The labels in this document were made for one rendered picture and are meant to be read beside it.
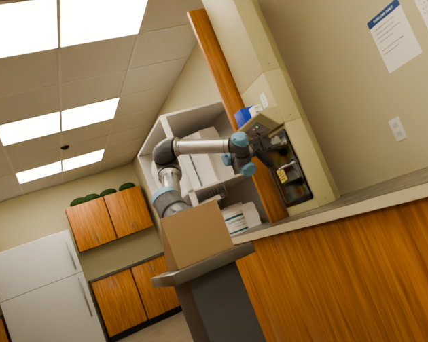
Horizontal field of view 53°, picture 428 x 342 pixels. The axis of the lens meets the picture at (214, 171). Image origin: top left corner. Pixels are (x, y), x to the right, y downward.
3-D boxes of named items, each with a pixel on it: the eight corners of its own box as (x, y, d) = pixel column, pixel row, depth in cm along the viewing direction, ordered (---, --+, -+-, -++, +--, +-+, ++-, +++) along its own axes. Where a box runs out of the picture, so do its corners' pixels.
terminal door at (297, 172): (286, 208, 248) (260, 144, 253) (314, 198, 220) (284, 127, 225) (284, 208, 248) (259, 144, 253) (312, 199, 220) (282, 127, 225)
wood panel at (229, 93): (334, 197, 271) (252, 3, 289) (337, 196, 269) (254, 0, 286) (270, 223, 253) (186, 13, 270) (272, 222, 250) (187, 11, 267)
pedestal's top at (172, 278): (176, 286, 142) (172, 275, 143) (153, 288, 171) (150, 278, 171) (255, 252, 156) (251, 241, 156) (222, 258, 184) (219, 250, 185)
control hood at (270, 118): (259, 142, 255) (252, 126, 256) (284, 123, 225) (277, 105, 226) (242, 147, 250) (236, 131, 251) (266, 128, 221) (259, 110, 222)
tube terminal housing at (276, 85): (323, 202, 258) (274, 87, 268) (356, 191, 229) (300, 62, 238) (289, 216, 249) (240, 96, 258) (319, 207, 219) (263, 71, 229)
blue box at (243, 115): (253, 125, 253) (248, 110, 254) (261, 119, 243) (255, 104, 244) (239, 129, 249) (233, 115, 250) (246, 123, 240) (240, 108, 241)
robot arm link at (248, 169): (241, 163, 199) (229, 152, 207) (244, 181, 206) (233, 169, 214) (255, 155, 201) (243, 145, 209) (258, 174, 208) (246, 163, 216)
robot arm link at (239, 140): (151, 131, 213) (248, 127, 201) (157, 149, 220) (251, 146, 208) (144, 146, 205) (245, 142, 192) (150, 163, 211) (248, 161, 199)
